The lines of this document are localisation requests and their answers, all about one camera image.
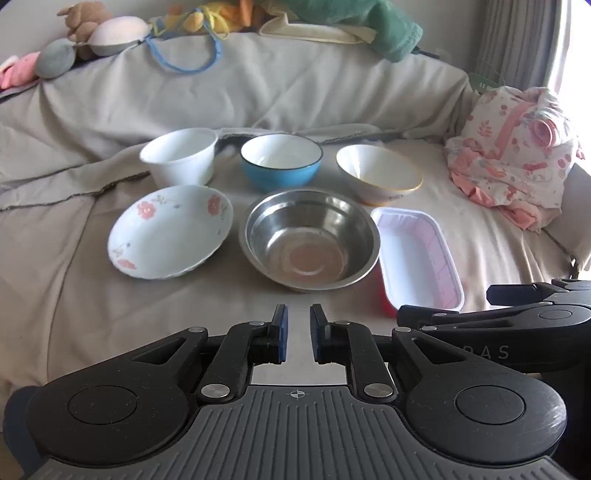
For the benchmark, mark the brown teddy plush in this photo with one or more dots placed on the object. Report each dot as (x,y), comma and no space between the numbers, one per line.
(87,18)

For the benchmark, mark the white bowl with gold rim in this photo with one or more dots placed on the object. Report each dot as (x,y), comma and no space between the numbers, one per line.
(374,170)

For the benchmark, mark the green towel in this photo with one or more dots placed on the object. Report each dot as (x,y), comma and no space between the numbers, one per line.
(388,27)

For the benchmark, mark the pink plush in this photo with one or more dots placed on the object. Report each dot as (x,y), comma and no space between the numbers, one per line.
(18,69)

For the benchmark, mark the stainless steel bowl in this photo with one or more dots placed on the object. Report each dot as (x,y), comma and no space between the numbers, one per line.
(309,240)

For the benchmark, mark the pink floral clothing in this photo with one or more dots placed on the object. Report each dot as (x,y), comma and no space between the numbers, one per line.
(508,152)

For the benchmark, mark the blue bowl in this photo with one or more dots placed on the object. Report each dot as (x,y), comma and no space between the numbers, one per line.
(277,177)

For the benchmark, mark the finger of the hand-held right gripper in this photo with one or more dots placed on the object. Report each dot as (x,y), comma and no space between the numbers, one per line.
(531,293)
(461,319)

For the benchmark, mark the beige sofa cover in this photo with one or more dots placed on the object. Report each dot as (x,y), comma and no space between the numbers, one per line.
(277,92)

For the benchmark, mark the grey white plush toy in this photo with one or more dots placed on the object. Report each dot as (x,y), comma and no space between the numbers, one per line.
(120,34)

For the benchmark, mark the white rectangular plastic tray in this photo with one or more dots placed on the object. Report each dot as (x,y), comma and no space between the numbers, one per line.
(415,258)

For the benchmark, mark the grey curtain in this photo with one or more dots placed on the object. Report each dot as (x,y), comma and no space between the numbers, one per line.
(521,37)

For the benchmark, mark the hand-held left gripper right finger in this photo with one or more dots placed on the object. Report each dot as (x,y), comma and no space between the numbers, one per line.
(317,333)

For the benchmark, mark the yellow plush toy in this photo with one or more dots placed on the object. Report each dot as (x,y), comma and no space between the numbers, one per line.
(217,14)

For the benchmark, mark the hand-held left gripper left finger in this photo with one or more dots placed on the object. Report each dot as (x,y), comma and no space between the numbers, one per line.
(281,333)

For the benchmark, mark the plain white bowl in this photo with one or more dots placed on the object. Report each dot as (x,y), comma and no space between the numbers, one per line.
(180,161)

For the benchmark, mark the white floral plate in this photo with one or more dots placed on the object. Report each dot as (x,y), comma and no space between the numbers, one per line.
(171,230)

